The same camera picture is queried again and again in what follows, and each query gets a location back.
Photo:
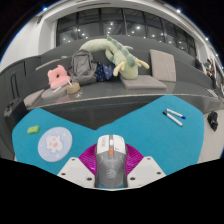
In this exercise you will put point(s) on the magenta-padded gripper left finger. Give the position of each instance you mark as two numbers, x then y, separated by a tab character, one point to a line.
80	168

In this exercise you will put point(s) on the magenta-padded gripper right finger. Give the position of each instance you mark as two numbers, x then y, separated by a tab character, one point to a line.
143	168

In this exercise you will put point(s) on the grey and white computer mouse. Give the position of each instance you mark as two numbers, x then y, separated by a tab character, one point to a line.
111	163

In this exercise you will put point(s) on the round pale blue mouse pad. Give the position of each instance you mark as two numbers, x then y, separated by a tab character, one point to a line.
55	144

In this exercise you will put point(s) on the small green eraser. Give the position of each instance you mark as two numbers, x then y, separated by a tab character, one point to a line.
33	130

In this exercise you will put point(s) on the white marker with blue cap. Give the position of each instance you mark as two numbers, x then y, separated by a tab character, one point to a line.
175	113

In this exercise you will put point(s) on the flat grey seat cushion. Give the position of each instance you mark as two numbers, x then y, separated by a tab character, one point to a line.
143	82
53	93
33	97

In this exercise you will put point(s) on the small tan woven basket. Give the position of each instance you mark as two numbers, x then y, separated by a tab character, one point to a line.
73	88

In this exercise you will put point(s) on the black bag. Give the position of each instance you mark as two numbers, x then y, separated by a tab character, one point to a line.
212	120

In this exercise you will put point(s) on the pink plush cushion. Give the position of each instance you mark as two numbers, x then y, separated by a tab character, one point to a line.
58	77

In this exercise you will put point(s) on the navy blue patterned bag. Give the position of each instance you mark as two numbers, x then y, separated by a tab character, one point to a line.
105	72

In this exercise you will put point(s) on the grey backpack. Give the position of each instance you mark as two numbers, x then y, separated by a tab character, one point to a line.
83	66

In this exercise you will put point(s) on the upright beige cushion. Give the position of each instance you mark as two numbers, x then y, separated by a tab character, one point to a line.
162	65

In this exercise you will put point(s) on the long green dragon plush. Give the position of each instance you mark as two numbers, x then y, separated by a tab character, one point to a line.
128	61

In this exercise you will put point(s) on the person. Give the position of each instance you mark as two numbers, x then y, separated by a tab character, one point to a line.
198	62
210	68

